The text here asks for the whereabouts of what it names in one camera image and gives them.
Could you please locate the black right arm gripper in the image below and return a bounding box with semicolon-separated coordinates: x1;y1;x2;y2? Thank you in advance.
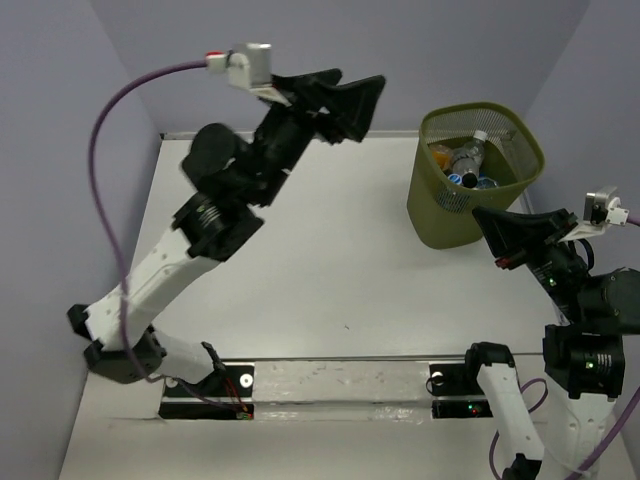
474;200;590;322

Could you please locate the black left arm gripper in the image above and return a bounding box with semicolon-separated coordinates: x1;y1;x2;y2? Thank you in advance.
252;70;392;207

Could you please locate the blue label bottle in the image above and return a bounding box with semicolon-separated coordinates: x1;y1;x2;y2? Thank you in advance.
448;173;499;190

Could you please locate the clear bottle black cap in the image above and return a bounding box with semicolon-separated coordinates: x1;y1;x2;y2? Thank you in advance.
451;151;479;189

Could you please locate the clear crushed bottle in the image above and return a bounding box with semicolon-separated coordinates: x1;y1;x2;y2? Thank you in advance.
454;130;488;167

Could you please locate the yellow label drink bottle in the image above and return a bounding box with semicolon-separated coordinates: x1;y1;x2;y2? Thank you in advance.
429;144;453;171

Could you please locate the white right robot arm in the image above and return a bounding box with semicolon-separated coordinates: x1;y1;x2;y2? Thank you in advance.
407;102;639;479

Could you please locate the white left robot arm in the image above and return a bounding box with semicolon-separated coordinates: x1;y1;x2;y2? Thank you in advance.
68;69;386;395

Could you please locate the green plastic waste bin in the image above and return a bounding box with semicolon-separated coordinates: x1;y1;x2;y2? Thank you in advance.
407;102;545;249

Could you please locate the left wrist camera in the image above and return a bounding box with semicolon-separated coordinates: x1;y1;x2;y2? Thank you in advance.
205;42;290;106

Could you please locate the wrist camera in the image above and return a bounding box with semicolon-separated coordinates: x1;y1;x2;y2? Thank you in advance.
559;186;629;243
205;42;290;106

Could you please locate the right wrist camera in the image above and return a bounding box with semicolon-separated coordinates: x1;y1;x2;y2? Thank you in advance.
559;186;629;243

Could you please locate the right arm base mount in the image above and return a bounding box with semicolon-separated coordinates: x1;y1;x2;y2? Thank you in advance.
425;358;493;420

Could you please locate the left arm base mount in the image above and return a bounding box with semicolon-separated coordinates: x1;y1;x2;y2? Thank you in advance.
158;342;255;421

